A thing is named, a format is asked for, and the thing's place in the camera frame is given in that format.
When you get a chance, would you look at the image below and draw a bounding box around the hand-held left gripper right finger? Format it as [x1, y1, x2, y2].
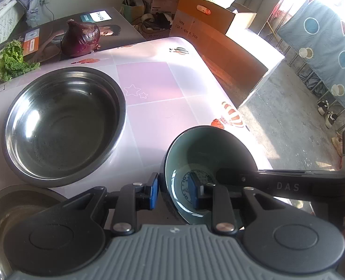
[188, 171, 281, 235]

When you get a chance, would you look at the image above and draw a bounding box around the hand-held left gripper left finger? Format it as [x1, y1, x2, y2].
[63, 172, 160, 237]

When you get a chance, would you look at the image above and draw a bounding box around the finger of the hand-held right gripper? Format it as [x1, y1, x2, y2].
[216, 168, 260, 188]

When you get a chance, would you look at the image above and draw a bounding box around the green ceramic bowl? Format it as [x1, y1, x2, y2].
[160, 125, 259, 226]

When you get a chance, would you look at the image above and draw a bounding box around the deep steel bowl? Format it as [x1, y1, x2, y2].
[1, 66, 127, 188]

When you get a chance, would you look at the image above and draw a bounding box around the shallow steel plate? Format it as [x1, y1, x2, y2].
[0, 184, 71, 280]

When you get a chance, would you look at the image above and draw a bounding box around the large white-sided cardboard box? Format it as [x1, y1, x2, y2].
[200, 28, 286, 109]

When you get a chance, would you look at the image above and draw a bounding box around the blue patterned blanket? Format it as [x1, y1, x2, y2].
[277, 0, 345, 120]

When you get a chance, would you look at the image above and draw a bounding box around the printed flat box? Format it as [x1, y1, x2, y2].
[0, 7, 145, 82]

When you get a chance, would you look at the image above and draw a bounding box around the orange-brown cardboard box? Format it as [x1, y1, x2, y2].
[169, 0, 257, 44]

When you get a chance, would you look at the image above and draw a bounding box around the purple onion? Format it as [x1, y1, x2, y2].
[61, 19, 101, 58]

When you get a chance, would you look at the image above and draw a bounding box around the green paper box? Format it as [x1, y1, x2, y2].
[122, 0, 146, 22]

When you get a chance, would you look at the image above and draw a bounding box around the green leafy lettuce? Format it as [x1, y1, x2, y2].
[0, 39, 41, 83]

